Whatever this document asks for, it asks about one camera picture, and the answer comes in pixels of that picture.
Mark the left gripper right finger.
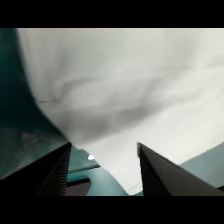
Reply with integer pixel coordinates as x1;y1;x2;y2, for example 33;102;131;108
136;141;224;197

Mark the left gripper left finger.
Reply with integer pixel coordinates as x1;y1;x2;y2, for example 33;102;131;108
0;141;73;197

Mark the white garment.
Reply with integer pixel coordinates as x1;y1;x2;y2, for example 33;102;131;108
15;27;224;196

